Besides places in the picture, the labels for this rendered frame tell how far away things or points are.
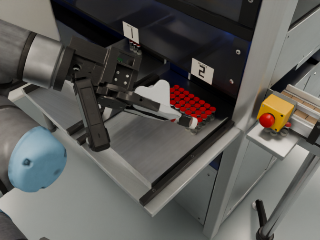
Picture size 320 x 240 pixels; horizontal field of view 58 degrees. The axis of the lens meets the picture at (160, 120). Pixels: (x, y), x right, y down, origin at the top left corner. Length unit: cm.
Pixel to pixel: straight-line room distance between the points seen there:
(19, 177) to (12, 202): 161
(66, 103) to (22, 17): 52
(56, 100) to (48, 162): 72
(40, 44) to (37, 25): 103
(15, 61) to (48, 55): 4
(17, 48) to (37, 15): 102
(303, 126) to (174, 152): 40
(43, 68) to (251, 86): 58
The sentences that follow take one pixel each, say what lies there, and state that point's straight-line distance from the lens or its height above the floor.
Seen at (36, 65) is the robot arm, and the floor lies 133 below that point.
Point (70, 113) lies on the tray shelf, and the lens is 103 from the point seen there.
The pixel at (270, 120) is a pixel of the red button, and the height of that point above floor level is 101.
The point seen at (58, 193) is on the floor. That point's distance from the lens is 191.
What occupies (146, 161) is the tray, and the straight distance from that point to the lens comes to 85.
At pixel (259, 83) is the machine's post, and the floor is 108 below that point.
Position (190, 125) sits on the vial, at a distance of 52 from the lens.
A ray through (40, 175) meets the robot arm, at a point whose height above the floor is 127.
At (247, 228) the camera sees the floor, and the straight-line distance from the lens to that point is 178.
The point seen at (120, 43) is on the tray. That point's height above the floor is 90.
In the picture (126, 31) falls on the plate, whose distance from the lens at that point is 115.
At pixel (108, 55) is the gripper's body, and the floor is 131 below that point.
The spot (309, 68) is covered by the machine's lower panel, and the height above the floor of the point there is 88.
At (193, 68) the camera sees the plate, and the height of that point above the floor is 101.
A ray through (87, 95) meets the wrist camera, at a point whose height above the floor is 128.
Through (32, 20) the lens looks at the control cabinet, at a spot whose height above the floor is 96.
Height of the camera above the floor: 157
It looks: 46 degrees down
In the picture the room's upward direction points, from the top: straight up
